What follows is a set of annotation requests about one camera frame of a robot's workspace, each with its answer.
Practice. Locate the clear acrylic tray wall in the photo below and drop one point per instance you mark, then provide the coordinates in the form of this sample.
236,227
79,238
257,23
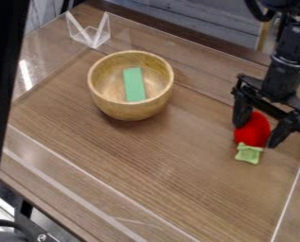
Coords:
95,212

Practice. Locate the black foreground post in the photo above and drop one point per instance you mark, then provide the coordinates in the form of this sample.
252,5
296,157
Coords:
2,94

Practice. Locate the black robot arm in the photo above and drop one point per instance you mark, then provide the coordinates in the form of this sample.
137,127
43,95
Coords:
273,94

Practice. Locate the red plush strawberry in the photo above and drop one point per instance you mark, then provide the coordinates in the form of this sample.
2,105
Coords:
250,138

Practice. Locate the wooden bowl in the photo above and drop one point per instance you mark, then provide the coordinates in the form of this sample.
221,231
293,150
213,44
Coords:
106,85

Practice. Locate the black table leg frame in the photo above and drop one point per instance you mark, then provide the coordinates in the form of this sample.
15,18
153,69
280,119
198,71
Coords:
35,233

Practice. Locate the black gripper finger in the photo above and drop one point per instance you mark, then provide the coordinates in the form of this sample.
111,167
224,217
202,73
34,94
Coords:
287,126
241,110

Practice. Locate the green rectangular block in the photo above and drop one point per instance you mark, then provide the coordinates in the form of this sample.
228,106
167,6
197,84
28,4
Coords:
134,84

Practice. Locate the clear acrylic corner bracket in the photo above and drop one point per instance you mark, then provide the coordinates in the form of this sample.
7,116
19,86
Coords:
93,36

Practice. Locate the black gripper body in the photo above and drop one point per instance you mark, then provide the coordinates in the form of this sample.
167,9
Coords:
279,109

